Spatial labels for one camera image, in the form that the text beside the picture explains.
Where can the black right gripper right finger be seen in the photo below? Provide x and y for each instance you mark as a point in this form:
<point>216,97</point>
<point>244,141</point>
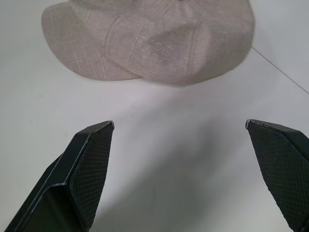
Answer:
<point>285,166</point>

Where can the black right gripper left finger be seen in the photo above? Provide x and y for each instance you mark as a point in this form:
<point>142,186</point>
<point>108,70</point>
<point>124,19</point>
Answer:
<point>79,174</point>

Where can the beige linen cap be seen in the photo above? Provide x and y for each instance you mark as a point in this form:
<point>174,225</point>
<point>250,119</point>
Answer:
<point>154,41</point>

